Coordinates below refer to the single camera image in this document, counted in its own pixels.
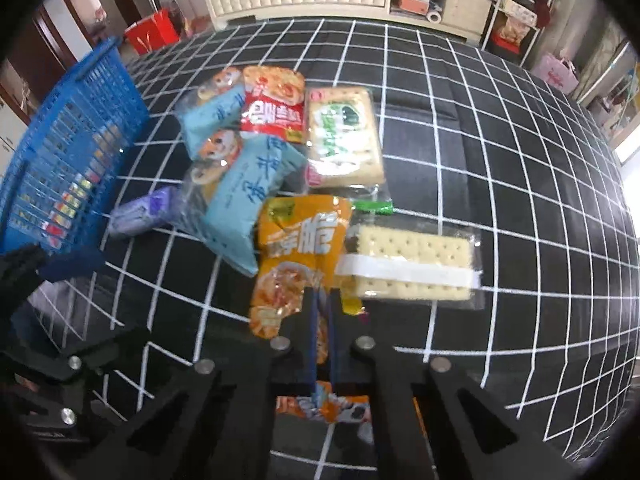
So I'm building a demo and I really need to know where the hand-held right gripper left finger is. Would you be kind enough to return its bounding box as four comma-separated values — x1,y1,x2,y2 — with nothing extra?
70,287,323,480

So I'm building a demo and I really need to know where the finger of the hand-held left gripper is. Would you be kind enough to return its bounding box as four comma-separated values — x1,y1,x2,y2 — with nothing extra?
0,327,151,396
0,244,107,321

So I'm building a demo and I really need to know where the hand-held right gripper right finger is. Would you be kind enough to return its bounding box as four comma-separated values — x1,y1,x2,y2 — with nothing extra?
327,287,576,480

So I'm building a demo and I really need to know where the orange cartoon snack packet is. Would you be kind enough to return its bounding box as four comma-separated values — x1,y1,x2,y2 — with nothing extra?
275,382,373,426

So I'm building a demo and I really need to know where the purple snack packet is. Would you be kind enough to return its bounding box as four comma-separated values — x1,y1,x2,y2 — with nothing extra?
107,185,181,238

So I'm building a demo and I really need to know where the white band cracker packet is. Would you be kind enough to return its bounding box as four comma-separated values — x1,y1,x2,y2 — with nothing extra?
334,200,486,311

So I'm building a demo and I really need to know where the blue plastic basket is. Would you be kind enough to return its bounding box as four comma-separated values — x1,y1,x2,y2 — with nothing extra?
0,35,151,256

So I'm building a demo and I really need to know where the light blue snack packet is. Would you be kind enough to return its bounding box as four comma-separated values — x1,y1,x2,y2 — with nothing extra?
175,67,248,161
182,130,308,278

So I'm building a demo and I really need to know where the red snack packet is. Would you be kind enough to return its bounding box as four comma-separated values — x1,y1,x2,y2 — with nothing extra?
240,66,307,143

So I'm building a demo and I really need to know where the green label cracker packet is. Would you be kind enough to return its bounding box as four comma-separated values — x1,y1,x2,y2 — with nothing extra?
304,86,386,188

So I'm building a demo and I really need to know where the brown wooden door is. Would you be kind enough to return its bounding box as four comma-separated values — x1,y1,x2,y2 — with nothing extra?
10,0,96,111

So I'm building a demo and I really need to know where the black checkered tablecloth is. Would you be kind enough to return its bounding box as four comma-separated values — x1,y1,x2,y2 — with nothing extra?
30,17,640,480

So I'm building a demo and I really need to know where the red paper bag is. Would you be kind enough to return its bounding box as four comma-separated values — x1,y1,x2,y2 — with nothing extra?
124,9,181,56

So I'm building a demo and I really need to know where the pink gift bag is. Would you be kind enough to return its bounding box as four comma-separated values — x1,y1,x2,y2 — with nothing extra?
531,52,580,93

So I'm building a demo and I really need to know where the white metal shelf rack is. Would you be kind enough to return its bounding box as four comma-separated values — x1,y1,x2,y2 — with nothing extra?
480,0,558,68

